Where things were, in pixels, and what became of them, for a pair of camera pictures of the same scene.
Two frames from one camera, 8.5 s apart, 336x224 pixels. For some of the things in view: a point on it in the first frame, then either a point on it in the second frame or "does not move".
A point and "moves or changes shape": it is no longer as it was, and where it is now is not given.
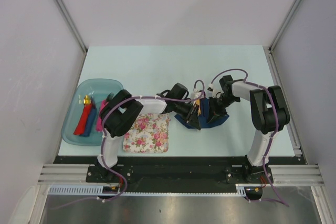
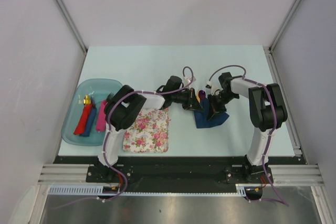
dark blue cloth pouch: [203, 116] moves or changes shape
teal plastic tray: [100, 89] does not move
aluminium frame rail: [283, 174] does not move
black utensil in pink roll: [110, 96] does not move
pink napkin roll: [99, 125] does not move
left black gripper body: [178, 107] to [181, 97]
